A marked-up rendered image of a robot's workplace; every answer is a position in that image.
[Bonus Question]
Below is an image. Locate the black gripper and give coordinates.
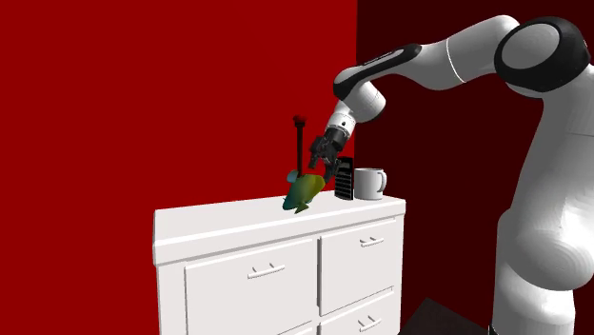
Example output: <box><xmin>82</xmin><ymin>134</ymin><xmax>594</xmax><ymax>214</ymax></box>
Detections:
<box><xmin>307</xmin><ymin>128</ymin><xmax>348</xmax><ymax>185</ymax></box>

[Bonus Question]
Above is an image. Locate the green yellow fish toy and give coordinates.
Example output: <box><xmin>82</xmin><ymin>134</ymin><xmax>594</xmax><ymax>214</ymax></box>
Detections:
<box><xmin>282</xmin><ymin>173</ymin><xmax>327</xmax><ymax>215</ymax></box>

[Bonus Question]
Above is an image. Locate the white mug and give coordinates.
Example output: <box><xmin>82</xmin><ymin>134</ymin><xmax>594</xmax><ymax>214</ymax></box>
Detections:
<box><xmin>353</xmin><ymin>167</ymin><xmax>388</xmax><ymax>202</ymax></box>

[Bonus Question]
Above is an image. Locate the white chest of drawers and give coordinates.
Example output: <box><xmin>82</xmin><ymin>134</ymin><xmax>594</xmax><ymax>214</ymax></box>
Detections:
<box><xmin>152</xmin><ymin>189</ymin><xmax>407</xmax><ymax>335</ymax></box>

